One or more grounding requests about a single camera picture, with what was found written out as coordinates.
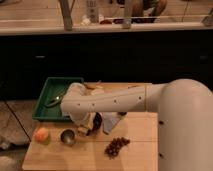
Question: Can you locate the orange peach fruit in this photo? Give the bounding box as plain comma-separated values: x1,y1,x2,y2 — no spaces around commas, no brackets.
34,127,49,143

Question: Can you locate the small dark object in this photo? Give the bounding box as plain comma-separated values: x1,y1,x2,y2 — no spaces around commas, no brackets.
118,112,127,116

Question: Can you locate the green plastic tray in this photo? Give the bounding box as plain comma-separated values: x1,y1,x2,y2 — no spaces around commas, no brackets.
32,77,84,122

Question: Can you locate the small metal cup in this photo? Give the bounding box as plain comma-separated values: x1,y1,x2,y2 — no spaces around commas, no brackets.
60,129,75,146

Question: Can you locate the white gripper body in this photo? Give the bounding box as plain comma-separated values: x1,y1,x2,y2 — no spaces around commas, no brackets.
71,113,95,134

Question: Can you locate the grey blue cloth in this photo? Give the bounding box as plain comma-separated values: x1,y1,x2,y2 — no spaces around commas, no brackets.
102,112,121,134

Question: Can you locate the green spoon in tray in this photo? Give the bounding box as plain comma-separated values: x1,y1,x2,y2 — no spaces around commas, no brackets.
45,91,67,108

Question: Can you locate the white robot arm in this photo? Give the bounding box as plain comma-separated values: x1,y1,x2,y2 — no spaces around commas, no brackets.
60,79,213,171

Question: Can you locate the wooden board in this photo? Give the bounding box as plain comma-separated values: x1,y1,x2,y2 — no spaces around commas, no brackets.
21,82,159,171

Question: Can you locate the bunch of dark grapes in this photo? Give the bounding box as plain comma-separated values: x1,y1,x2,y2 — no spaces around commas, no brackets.
104,137,130,158

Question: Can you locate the dark purple bowl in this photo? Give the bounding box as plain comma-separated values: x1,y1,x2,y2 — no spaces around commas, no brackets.
87,113,102,136

